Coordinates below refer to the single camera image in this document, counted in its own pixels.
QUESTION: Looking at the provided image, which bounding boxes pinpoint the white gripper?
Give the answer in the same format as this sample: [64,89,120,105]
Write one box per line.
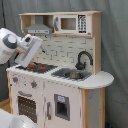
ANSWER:
[15,34,42,67]

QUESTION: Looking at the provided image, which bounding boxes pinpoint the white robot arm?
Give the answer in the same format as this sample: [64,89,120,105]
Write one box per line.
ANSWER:
[0,28,42,68]

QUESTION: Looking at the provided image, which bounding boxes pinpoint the wooden toy kitchen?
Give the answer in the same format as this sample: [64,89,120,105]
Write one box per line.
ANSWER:
[7,11,114,128]

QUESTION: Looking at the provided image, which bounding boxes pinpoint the grey toy range hood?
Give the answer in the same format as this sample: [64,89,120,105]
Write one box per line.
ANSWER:
[24,16,52,34]

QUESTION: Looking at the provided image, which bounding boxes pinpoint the black toy stovetop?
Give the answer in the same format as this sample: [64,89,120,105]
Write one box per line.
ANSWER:
[18,62,55,73]

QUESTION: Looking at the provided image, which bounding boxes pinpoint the red left oven knob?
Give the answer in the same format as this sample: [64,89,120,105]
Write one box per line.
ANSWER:
[12,77,18,83]

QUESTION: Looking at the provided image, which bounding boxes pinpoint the red oven knob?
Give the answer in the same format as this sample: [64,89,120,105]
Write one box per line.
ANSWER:
[31,81,37,88]
[12,77,18,83]

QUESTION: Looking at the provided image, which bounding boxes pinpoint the red right oven knob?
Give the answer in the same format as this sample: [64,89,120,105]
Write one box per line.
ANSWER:
[31,81,37,88]

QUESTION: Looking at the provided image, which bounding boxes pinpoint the toy microwave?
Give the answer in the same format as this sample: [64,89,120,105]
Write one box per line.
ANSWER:
[54,14,91,34]

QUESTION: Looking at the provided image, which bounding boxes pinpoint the black toy faucet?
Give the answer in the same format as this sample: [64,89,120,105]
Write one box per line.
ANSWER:
[75,51,93,70]

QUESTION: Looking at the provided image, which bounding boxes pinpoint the toy oven door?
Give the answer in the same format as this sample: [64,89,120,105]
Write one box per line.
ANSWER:
[17,91,37,123]

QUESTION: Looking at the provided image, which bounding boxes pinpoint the grey toy sink basin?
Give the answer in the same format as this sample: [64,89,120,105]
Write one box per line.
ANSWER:
[52,68,92,81]

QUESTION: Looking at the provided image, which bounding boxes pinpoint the toy dishwasher door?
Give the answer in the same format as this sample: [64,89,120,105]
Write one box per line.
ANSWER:
[45,82,82,128]

